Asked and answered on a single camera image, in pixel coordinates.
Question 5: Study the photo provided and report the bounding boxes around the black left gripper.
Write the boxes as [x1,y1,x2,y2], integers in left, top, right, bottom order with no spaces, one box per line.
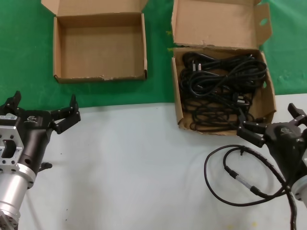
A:
[0,90,82,173]

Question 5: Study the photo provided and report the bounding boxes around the black coiled power cord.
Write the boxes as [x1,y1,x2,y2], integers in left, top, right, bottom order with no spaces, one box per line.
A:
[183,52,255,72]
[180,68,256,106]

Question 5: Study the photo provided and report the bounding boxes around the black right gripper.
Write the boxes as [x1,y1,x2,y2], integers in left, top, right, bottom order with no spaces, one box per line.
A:
[236,103,307,187]

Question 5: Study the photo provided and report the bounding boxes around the cardboard box with plain lid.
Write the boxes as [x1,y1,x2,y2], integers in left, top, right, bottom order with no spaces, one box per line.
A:
[41,0,149,84]

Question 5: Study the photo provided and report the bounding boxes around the thin black tangled cable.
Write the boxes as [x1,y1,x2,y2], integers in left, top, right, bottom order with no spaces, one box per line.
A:
[184,95,265,132]

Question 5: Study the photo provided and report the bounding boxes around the cardboard box with holed flap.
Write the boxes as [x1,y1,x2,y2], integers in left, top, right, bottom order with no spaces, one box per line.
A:
[171,0,277,137]

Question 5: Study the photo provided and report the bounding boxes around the black robot cable silver connector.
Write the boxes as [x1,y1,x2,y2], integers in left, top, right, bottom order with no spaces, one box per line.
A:
[204,143,300,230]

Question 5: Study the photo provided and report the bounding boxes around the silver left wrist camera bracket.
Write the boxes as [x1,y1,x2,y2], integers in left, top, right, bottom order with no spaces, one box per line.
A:
[0,114,25,169]

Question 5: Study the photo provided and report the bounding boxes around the green table mat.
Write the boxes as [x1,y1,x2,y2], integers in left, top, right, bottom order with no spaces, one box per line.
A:
[0,0,307,113]

